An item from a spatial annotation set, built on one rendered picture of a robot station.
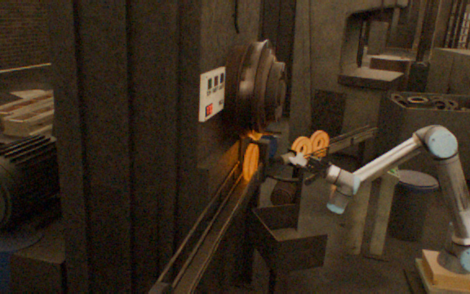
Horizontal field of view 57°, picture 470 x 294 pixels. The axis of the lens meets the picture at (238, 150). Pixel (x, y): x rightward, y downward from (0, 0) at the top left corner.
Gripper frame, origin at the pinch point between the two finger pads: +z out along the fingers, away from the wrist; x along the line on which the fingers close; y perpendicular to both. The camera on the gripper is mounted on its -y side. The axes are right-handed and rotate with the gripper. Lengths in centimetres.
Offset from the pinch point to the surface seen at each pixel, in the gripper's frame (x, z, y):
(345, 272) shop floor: -24, -58, -60
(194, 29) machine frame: 61, 50, 53
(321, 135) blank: -44.2, -9.9, 6.4
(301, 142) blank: -30.0, -1.1, 1.5
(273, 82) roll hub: 25, 20, 39
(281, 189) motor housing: -10.6, -2.1, -22.0
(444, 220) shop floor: -126, -126, -39
